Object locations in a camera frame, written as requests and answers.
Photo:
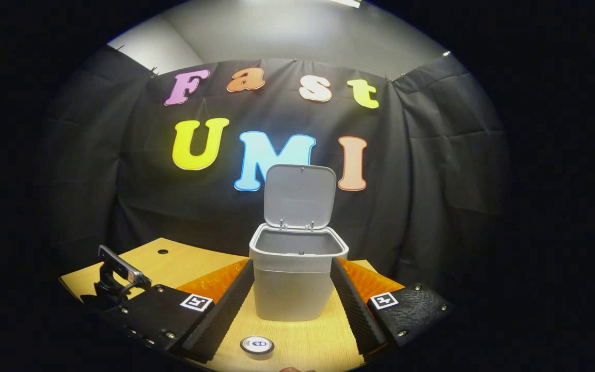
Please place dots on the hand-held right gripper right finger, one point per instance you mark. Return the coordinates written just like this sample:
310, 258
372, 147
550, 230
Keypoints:
357, 315

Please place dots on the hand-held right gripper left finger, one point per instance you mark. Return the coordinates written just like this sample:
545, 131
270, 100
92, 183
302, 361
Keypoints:
228, 315

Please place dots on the silver pop can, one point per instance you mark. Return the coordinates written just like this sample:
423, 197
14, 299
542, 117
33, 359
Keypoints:
257, 345

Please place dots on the white desktop garbage bin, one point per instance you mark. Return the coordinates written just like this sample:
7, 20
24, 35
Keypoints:
292, 289

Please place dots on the wooden desktop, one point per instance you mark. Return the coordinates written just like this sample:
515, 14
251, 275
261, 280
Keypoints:
173, 258

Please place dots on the black backdrop cloth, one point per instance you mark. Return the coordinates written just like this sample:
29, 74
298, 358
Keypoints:
406, 206

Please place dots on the long ceiling light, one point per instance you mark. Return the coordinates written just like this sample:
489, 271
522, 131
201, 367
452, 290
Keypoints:
346, 2

